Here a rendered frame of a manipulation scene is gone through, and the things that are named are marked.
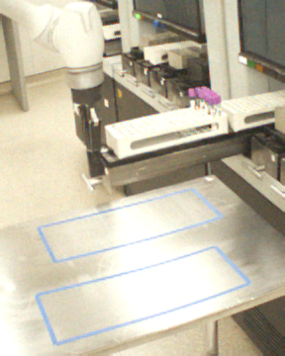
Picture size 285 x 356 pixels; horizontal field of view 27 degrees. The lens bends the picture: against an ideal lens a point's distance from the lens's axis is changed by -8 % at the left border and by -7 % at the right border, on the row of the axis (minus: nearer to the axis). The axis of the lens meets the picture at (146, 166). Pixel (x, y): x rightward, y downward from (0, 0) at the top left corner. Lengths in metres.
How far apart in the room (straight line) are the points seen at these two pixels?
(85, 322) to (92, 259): 0.19
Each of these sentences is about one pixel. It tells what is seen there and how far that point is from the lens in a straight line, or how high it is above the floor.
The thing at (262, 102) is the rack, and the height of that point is 0.86.
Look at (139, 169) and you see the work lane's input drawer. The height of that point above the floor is 0.79.
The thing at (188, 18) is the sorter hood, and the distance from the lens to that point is 1.98.
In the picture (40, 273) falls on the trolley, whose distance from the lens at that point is 1.10.
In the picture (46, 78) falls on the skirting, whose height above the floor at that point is 0.03.
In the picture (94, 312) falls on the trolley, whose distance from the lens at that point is 0.98.
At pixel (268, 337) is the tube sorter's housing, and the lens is 1.84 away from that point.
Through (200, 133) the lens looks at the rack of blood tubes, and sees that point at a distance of 1.60.
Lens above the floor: 1.43
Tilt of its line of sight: 25 degrees down
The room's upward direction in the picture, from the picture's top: 5 degrees counter-clockwise
